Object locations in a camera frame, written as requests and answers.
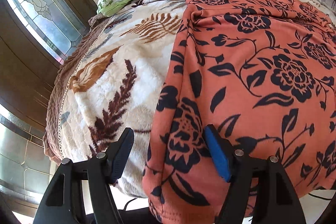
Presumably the orange black floral garment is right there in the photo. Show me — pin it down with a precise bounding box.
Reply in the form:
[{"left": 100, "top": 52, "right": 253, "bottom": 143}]
[{"left": 142, "top": 0, "right": 335, "bottom": 223}]

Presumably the brown bed sheet edge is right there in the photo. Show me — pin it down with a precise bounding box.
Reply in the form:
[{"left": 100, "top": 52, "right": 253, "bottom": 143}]
[{"left": 43, "top": 15, "right": 109, "bottom": 165}]

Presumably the leaf pattern fleece blanket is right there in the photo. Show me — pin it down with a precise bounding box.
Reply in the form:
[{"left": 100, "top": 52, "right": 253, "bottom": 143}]
[{"left": 58, "top": 0, "right": 335, "bottom": 198}]

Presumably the brown wooden glass door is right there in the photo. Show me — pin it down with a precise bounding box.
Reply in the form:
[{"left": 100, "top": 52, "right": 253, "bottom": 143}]
[{"left": 1, "top": 0, "right": 96, "bottom": 221}]

